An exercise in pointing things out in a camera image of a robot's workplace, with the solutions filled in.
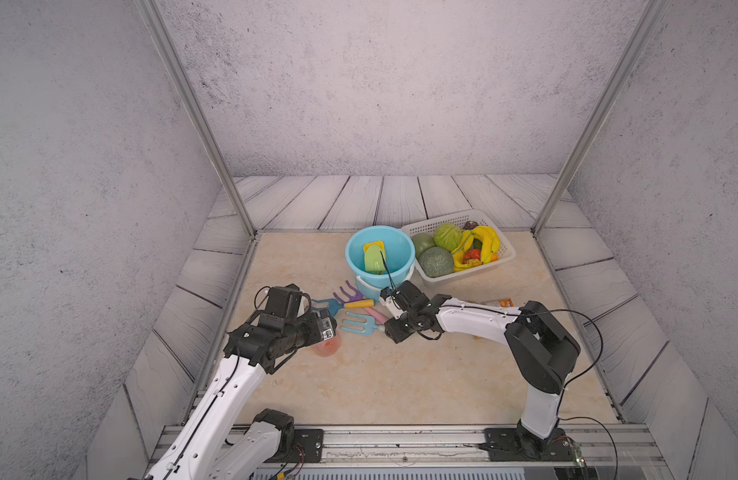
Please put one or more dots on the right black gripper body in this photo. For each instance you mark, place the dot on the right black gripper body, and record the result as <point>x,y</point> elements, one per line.
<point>398,329</point>

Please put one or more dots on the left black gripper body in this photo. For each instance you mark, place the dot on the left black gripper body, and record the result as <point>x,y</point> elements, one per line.
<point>310,330</point>

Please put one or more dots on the teal fork yellow handle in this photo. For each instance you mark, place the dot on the teal fork yellow handle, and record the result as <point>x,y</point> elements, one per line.
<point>333,306</point>

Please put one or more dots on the light blue fork white handle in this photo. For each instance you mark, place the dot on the light blue fork white handle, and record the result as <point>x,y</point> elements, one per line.
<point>361,324</point>

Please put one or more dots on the green shovel wooden handle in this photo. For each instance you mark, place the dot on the green shovel wooden handle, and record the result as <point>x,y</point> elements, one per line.
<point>375,262</point>

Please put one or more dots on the yellow shovel blue-tipped handle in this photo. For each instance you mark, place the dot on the yellow shovel blue-tipped handle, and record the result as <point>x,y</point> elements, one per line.
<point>375,245</point>

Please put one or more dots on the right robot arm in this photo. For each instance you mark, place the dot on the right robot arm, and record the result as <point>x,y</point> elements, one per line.
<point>543,349</point>

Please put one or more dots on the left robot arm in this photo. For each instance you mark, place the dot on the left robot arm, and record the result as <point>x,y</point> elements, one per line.
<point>283,322</point>

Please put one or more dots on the pink spray bottle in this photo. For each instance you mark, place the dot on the pink spray bottle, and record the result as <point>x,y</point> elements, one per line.
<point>328,347</point>

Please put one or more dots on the round green melon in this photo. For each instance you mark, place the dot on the round green melon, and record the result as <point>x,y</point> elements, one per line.
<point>436,262</point>

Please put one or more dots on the light blue plastic bucket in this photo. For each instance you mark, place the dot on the light blue plastic bucket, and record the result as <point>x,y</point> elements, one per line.
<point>400,259</point>

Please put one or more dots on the green apple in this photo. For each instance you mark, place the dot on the green apple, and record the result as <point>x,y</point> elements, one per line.
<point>422,242</point>

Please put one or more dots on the red pepper toy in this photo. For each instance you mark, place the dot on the red pepper toy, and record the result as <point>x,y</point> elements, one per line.
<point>472,255</point>

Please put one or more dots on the green cabbage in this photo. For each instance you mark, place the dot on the green cabbage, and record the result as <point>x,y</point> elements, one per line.
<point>448,236</point>

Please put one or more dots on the orange seed packet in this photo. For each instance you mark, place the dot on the orange seed packet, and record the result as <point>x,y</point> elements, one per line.
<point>504,302</point>

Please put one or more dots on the yellow banana bunch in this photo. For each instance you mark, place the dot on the yellow banana bunch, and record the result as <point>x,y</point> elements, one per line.
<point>481,237</point>

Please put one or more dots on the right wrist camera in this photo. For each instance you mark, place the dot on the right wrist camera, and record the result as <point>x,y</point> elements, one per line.
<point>389,299</point>

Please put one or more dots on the purple rake pink handle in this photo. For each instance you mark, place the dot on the purple rake pink handle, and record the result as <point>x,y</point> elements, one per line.
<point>352,295</point>

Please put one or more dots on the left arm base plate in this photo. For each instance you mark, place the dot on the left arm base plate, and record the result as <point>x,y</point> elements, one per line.
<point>300,445</point>

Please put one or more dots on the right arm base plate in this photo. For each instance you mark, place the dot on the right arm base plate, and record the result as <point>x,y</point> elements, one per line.
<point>507,447</point>

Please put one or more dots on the aluminium front rail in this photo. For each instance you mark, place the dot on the aluminium front rail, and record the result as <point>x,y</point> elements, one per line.
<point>618,451</point>

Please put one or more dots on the left aluminium frame post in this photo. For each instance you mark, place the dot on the left aluminium frame post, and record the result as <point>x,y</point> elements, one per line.
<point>164,44</point>

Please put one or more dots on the aluminium frame post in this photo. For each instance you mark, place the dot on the aluminium frame post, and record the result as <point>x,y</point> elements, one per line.
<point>164,44</point>
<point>649,20</point>

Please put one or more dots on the right aluminium frame post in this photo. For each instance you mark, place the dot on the right aluminium frame post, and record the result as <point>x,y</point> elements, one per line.
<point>649,20</point>

